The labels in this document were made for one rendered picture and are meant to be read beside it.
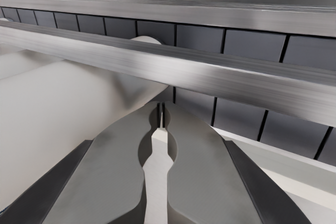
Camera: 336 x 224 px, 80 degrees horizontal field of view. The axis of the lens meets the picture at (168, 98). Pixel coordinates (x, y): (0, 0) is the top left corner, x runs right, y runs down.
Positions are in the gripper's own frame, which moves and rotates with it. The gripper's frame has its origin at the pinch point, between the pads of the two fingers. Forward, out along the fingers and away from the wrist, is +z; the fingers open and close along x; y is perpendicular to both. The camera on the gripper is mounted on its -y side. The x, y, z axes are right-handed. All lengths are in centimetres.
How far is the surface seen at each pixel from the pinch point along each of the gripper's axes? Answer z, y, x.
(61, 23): 13.0, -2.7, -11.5
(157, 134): 2.5, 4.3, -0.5
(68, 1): 12.2, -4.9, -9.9
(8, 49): 6.5, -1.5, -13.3
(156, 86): 3.0, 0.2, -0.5
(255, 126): 2.2, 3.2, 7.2
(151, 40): 5.6, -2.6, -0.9
